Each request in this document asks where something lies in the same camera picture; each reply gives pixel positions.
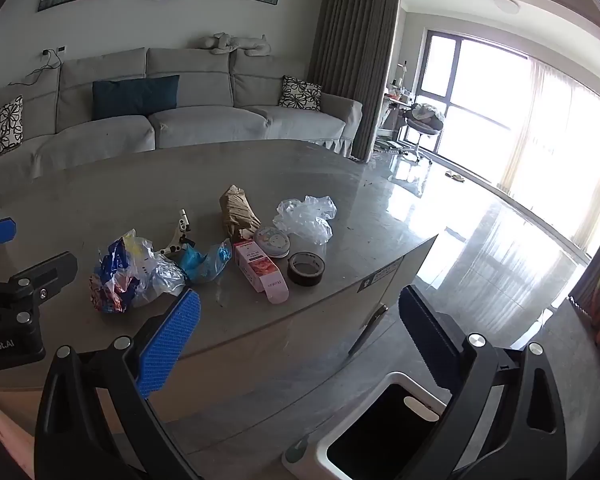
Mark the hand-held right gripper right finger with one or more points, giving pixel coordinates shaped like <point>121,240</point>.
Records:
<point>427,337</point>

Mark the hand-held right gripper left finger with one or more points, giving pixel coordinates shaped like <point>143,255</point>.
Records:
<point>172,340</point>

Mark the colourful snack wrapper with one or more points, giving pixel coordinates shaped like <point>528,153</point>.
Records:
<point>112,275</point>

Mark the translucent white plastic bag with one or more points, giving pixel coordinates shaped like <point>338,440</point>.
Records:
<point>162,277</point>

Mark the blue plastic wrapper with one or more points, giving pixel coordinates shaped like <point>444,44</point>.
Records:
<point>200,262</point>

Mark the white plastic bracket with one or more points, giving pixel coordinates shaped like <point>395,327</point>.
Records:
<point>172,246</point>

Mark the pink cardboard box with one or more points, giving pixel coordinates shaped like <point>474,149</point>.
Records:
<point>260,270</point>

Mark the black tape roll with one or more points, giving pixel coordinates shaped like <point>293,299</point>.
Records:
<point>305,280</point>

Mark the brown paper bag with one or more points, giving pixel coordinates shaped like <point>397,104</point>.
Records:
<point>237,210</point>

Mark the clear plastic bag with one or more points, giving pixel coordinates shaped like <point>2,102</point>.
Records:
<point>305,220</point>

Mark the white trash bin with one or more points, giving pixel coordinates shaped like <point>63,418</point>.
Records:
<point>307,462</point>

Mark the person's pink clothing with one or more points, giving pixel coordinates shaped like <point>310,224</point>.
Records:
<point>7,430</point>

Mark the floral black white pillow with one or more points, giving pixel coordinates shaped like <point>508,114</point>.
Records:
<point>2,127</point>
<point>300,92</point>

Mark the round white tin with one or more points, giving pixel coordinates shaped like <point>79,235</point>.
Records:
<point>272,240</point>

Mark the grey-brown curtain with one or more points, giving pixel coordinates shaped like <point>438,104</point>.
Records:
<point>597,265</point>
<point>350,50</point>

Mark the dark blue cushion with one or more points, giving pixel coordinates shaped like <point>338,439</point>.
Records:
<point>135,95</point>

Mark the grey sofa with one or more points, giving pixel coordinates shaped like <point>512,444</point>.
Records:
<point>200,120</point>

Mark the swivel chair with clothes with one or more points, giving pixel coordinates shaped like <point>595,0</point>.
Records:
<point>422,115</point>

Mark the sheer white curtain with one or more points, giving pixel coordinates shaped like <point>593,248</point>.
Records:
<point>560,150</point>

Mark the white desk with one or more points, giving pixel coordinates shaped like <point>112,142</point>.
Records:
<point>392,110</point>

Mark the black-framed window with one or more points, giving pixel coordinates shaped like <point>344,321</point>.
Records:
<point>450,95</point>

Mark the white plush toy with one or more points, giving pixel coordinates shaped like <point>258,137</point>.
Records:
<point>225,44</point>

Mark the round ceiling light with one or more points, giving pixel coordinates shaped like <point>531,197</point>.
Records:
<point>507,4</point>

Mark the white wall socket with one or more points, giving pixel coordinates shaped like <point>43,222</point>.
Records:
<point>55,50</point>

